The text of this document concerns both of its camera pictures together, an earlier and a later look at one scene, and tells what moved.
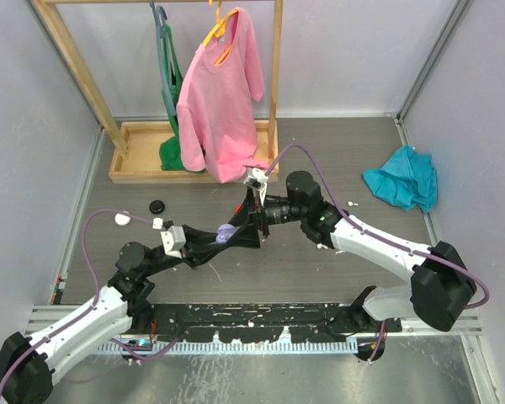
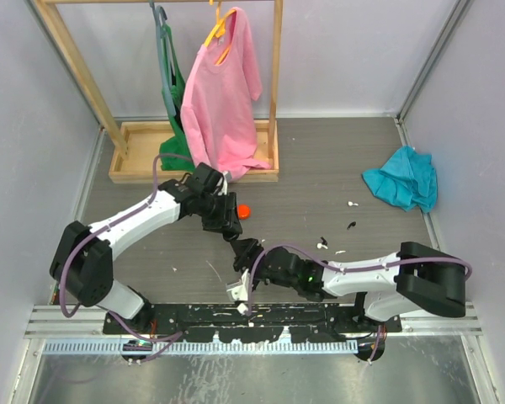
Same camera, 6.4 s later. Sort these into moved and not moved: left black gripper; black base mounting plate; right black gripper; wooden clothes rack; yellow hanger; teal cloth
Moved: right black gripper; left black gripper
Not moved: black base mounting plate; yellow hanger; teal cloth; wooden clothes rack
